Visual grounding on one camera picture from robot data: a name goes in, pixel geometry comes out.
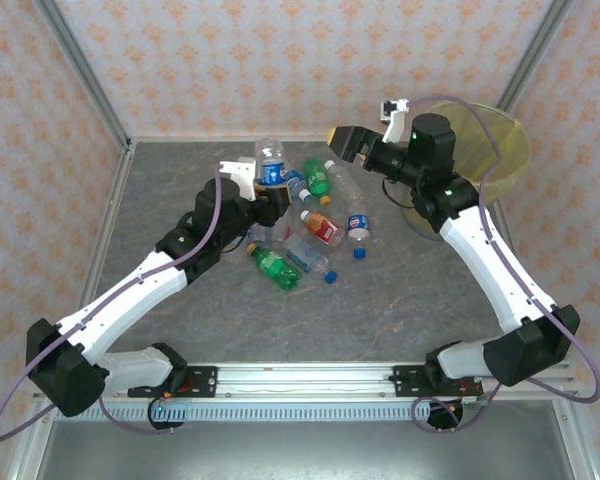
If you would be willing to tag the aluminium mounting rail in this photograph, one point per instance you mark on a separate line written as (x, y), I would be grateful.
(305, 382)

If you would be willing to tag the grey metal panel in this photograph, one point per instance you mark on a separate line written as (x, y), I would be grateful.
(305, 450)

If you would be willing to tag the orange drink bottle red label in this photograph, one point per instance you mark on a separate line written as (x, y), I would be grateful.
(325, 230)

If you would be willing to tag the purple label clear bottle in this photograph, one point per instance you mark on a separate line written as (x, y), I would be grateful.
(256, 232)

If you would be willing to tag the bin with yellow bag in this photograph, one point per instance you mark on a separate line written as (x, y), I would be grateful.
(510, 145)

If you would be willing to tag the clear unlabelled bottle white cap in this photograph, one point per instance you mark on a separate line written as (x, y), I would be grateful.
(347, 185)

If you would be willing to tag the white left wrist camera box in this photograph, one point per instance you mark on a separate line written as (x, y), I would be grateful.
(240, 172)

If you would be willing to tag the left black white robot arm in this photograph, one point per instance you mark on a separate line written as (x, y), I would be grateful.
(140, 295)

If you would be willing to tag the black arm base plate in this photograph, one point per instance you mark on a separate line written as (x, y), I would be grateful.
(205, 381)
(410, 381)

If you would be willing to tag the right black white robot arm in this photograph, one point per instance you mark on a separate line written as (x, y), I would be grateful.
(500, 280)

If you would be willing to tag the loose blue bottle cap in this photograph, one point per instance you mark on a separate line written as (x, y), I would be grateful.
(360, 254)

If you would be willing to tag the aluminium frame post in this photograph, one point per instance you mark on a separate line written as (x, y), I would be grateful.
(87, 75)
(535, 50)

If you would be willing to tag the clear bottle blue cap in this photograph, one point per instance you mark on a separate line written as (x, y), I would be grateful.
(276, 232)

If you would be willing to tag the aluminium table side rail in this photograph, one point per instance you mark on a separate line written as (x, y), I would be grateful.
(106, 225)

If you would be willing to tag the blue label water bottle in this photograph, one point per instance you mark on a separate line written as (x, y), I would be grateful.
(271, 170)

